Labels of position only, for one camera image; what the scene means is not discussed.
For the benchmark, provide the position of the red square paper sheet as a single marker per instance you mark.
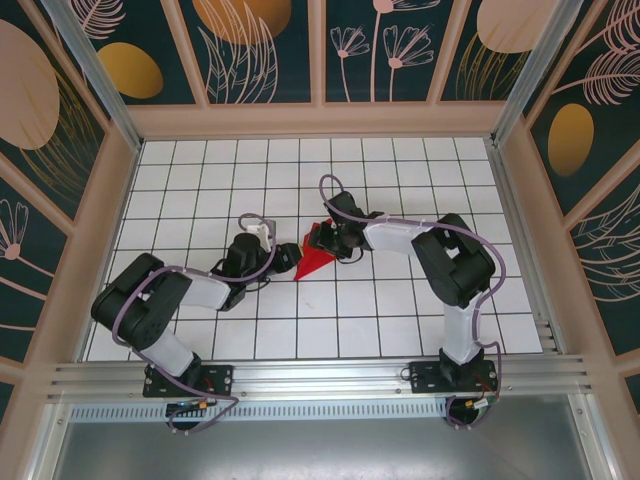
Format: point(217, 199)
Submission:
point(312, 265)

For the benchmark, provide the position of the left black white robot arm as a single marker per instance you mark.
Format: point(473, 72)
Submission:
point(140, 310)

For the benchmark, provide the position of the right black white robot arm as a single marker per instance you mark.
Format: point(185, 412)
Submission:
point(460, 270)

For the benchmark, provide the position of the grey metal sheet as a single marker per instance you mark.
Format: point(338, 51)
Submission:
point(320, 450)

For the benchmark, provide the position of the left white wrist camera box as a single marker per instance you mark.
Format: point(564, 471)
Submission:
point(260, 232)

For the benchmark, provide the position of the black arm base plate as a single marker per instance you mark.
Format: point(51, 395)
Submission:
point(220, 377)
point(425, 375)

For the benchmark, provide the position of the long aluminium mounting rail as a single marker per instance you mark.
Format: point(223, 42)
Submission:
point(320, 375)

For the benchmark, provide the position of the aluminium corner post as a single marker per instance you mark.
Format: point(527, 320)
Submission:
point(95, 75)
point(535, 75)

